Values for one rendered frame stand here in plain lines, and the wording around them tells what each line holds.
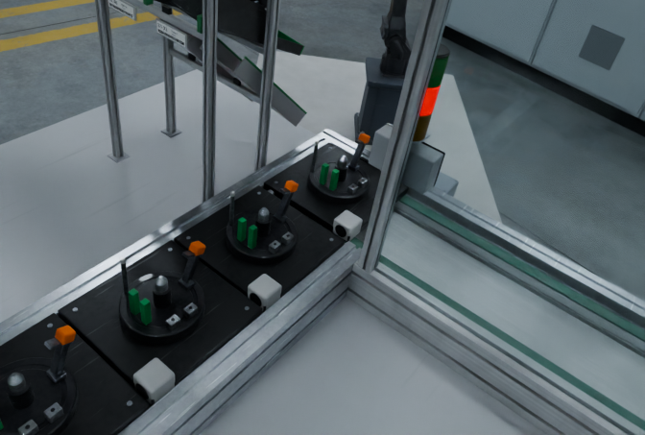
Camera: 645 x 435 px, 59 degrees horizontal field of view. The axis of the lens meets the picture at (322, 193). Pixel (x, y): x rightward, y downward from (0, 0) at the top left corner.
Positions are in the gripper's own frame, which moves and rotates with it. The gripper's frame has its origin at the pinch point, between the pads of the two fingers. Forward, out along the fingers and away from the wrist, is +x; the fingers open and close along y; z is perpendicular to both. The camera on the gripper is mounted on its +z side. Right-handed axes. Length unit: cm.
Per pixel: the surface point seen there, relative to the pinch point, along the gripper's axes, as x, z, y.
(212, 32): 16.6, 8.5, 33.1
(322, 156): -3.0, -32.6, 30.8
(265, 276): 28, -25, 61
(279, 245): 22, -25, 56
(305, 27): -139, -148, -229
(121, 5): 25.9, 8.8, 9.3
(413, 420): 18, -43, 90
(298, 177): 6.6, -30.5, 35.6
